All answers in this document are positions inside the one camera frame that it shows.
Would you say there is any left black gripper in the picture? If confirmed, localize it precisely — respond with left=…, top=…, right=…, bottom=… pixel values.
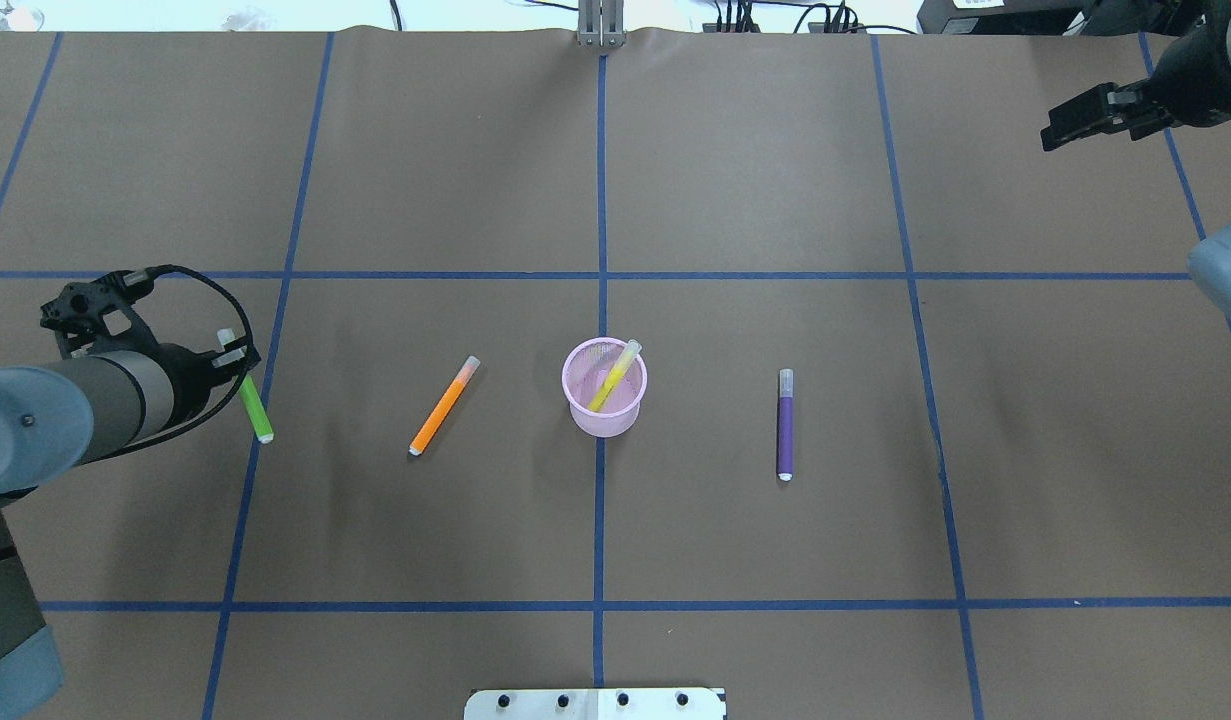
left=164, top=340, right=262, bottom=430

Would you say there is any green marker pen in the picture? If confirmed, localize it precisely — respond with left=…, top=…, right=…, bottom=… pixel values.
left=215, top=329, right=275, bottom=446

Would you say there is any orange marker pen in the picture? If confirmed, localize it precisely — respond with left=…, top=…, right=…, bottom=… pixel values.
left=407, top=354, right=481, bottom=457

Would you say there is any yellow marker pen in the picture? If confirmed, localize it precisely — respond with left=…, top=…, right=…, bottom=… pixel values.
left=587, top=340, right=643, bottom=414

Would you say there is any purple marker pen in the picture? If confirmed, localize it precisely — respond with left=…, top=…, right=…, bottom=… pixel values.
left=776, top=368, right=795, bottom=482

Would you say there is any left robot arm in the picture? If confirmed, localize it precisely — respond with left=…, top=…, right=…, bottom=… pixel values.
left=0, top=340, right=259, bottom=719

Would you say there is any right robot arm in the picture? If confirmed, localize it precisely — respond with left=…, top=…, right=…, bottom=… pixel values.
left=1040, top=1, right=1231, bottom=322

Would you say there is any pink mesh pen holder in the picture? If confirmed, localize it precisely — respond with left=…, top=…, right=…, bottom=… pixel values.
left=561, top=337, right=648, bottom=438

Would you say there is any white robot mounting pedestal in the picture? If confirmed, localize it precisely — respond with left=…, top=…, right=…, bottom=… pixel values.
left=463, top=687, right=729, bottom=719

